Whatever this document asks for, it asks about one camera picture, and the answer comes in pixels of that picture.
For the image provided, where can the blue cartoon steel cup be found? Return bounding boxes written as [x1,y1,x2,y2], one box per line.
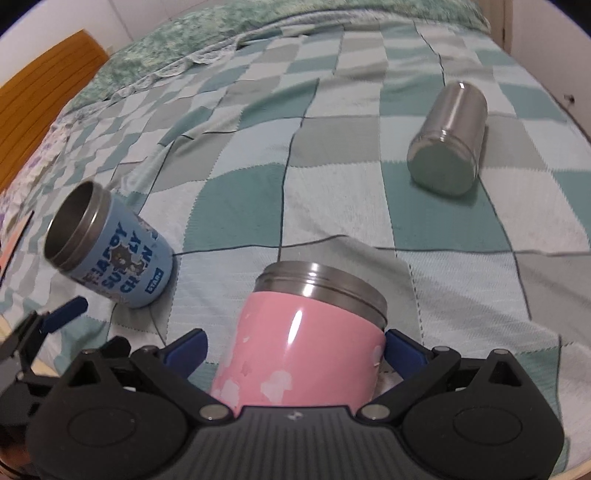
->
[43,181,173,308]

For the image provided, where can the checkered green grey bedsheet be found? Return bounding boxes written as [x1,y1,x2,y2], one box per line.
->
[1,20,590,471]

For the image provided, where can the orange wooden headboard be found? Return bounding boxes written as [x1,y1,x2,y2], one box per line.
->
[0,30,109,190]

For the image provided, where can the plain stainless steel cup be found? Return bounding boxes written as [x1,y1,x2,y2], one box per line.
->
[407,81,488,197]

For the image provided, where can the pink steel cup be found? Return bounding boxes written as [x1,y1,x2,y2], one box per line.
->
[211,261,388,413]

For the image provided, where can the purple floral pillow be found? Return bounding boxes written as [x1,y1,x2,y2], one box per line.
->
[0,115,75,232]

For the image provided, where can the green floral quilt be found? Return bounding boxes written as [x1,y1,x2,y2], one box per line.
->
[64,1,490,112]

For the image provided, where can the pink smartphone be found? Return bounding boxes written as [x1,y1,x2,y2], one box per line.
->
[0,210,34,283]

